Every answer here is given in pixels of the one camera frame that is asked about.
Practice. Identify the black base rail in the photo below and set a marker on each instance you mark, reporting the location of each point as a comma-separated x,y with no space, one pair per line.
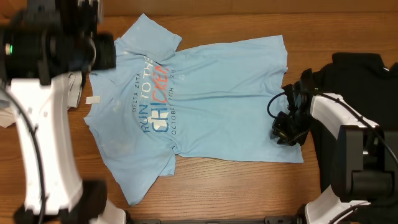
211,221

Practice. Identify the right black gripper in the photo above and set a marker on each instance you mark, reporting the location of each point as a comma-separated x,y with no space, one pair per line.
292,116

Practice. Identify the folded white cloth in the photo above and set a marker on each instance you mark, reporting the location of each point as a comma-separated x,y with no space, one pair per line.
74,94

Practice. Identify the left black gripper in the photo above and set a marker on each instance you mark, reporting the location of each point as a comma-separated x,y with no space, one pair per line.
106,51

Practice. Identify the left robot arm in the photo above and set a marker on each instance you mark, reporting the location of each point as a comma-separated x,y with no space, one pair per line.
40,47

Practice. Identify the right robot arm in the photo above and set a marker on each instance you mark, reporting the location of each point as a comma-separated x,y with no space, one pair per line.
363,165

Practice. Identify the light blue printed t-shirt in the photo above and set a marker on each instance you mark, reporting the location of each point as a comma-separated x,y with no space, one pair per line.
159,102

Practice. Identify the black garment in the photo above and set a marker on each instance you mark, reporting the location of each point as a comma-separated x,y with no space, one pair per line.
369,88

